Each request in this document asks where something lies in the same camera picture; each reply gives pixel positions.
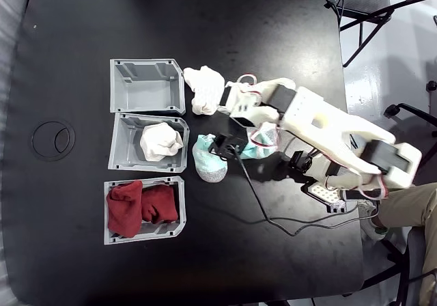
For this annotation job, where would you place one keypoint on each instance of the white sock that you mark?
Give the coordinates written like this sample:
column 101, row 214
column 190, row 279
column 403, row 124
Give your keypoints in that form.
column 205, row 87
column 158, row 142

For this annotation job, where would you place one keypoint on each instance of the teal and grey sock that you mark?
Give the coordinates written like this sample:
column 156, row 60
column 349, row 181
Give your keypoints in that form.
column 208, row 164
column 263, row 142

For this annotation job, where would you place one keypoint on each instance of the dark red sock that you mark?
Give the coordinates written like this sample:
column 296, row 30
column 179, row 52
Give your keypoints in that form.
column 124, row 207
column 158, row 203

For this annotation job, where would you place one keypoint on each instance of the grey plastic bin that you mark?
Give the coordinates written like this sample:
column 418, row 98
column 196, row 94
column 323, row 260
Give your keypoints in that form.
column 162, row 230
column 126, row 142
column 143, row 91

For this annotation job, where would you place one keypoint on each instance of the person's shoe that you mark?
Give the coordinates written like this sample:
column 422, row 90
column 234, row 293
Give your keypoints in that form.
column 370, row 217

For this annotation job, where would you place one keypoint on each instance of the person's leg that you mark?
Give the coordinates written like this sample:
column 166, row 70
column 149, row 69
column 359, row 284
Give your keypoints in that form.
column 409, row 203

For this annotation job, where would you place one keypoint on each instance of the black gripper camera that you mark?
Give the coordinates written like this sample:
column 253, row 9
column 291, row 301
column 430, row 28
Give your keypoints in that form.
column 222, row 143

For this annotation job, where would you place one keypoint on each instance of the black table-level camera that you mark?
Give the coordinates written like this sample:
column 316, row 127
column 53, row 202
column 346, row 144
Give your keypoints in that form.
column 300, row 162

